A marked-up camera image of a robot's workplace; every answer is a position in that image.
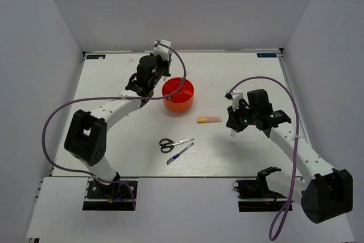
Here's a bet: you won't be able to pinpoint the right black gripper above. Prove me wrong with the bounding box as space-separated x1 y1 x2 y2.
226 101 258 133

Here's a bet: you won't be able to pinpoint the orange capped glue stick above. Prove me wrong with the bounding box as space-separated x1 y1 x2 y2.
230 130 237 137

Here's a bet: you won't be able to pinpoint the yellow orange highlighter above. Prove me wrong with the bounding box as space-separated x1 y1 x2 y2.
196 116 222 123

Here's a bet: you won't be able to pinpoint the black handled scissors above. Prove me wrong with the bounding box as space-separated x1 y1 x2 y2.
159 138 195 153

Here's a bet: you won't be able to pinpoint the blue ballpoint pen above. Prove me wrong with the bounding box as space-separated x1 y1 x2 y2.
166 142 194 165

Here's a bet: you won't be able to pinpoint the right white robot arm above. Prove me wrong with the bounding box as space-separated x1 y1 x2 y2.
225 89 353 224

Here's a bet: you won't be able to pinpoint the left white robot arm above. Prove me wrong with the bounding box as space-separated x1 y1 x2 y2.
64 53 172 197

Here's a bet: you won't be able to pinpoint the orange round desk organizer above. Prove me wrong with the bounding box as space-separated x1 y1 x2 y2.
162 77 195 112

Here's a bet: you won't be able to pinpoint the left blue corner label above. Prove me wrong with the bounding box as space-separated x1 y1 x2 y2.
86 55 106 60

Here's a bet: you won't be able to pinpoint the blue corner label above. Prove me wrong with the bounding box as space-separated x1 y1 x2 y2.
257 52 277 58
86 55 106 60

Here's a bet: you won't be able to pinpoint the right blue corner label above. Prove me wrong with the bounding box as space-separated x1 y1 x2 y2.
257 52 277 58

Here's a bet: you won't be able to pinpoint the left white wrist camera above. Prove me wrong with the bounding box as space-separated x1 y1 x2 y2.
152 39 173 61

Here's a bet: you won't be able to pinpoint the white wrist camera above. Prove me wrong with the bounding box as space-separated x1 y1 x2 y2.
225 88 243 111
152 39 173 61

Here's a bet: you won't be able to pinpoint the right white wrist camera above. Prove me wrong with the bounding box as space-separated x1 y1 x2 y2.
225 88 243 111

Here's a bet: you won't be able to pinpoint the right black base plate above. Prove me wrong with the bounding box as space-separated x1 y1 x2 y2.
232 179 287 212

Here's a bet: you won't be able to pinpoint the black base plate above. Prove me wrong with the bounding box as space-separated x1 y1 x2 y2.
232 179 287 212
82 180 138 212

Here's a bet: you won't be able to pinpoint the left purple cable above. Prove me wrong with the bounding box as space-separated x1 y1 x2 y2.
42 41 187 211

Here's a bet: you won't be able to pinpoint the purple cable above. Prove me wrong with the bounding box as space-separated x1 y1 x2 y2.
226 76 299 241
42 41 187 211

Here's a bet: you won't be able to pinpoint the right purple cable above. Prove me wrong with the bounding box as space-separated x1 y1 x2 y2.
226 76 299 241

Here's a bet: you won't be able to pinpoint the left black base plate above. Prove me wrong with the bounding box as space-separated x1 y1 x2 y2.
82 180 138 212

